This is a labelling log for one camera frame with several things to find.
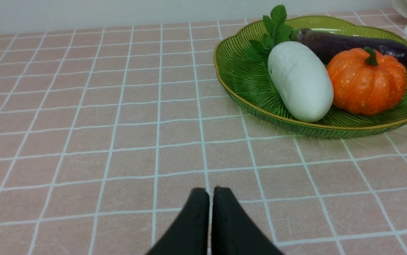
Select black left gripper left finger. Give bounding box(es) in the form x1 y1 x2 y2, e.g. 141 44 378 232
147 188 210 255

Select green ribbed glass plate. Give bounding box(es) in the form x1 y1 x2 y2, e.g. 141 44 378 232
213 16 407 138

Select white radish with leaves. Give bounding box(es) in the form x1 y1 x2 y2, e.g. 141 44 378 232
244 4 334 123

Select orange toy pumpkin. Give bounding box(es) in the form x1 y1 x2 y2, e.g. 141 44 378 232
327 47 407 116

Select dark purple eggplant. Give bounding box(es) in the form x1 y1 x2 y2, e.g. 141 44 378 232
289 28 407 67

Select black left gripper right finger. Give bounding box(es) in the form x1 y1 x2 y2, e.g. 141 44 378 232
211 187 283 255

